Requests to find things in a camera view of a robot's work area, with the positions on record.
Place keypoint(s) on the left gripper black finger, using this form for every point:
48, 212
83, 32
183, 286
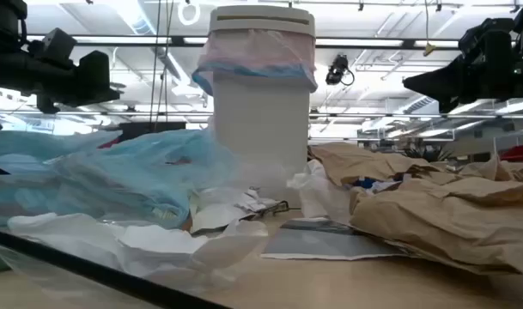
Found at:
102, 98

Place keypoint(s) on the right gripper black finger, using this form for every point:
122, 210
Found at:
428, 88

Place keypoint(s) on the blue plastic bag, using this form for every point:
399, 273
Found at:
115, 171

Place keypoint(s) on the twisted white tissue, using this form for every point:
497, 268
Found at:
115, 244

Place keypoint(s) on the white wrapper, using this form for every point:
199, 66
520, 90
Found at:
226, 210
317, 193

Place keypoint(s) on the white swing bin lid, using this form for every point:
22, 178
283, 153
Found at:
261, 19

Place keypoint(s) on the grey foil wrapper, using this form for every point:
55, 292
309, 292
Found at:
321, 240

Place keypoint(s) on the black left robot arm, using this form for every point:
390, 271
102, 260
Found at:
12, 81

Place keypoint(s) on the white plastic trash bin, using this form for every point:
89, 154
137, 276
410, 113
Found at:
261, 137

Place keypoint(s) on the pink trash bag blue rim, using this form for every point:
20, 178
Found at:
261, 56

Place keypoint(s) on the yellow hanging tag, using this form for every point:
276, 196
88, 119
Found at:
428, 48

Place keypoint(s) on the black monitor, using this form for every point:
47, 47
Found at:
158, 129

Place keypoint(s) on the potted succulent plant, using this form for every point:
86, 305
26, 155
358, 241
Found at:
424, 153

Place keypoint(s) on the red storage bin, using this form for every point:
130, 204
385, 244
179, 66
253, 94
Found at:
518, 152

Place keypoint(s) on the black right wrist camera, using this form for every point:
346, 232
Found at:
480, 32

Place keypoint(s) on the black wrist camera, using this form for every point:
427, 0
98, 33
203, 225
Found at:
480, 32
57, 43

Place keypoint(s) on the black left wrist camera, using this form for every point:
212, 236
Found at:
57, 43

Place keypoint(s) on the black ceiling camera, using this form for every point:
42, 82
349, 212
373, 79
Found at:
336, 68

